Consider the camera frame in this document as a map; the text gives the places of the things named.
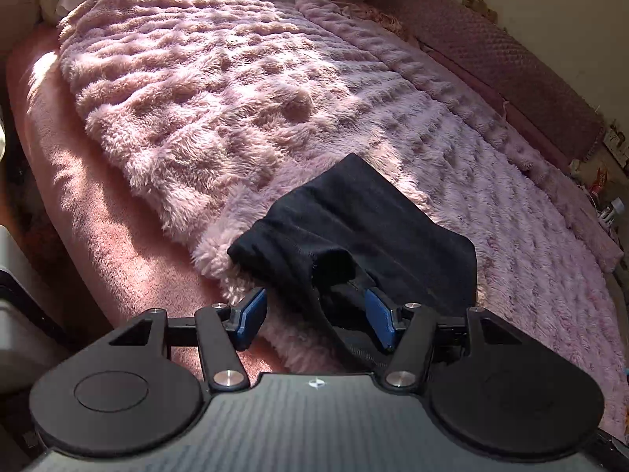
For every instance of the pink fluffy blanket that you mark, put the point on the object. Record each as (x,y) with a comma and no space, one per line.
(213,109)

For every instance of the black pants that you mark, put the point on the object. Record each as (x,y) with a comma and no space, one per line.
(334,246)

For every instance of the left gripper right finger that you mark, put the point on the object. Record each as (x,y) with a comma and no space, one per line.
(406,333)

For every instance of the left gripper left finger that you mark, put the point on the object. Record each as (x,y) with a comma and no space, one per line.
(224,332)

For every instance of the pink bed sheet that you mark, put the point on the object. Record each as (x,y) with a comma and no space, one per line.
(125,263)

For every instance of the red snack bag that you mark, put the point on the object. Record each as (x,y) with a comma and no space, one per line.
(598,185)

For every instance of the pink quilted headboard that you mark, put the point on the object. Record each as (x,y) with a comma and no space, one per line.
(492,55)

